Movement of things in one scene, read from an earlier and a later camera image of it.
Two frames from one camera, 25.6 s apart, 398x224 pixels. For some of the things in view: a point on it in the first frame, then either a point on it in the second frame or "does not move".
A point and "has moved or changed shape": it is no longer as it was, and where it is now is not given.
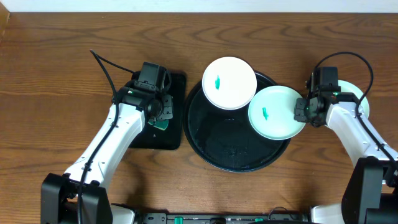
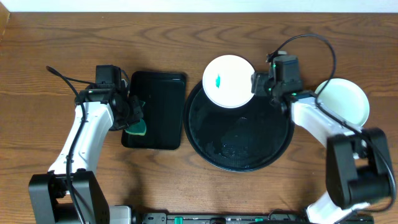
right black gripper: [299, 116] → [258, 83]
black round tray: [226, 139] does not move
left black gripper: [166, 107] → [135, 111]
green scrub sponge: [159, 124] has moved or changed shape
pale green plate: [271, 113] has moved or changed shape
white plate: [229, 83] does not move
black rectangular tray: [171, 138] does not move
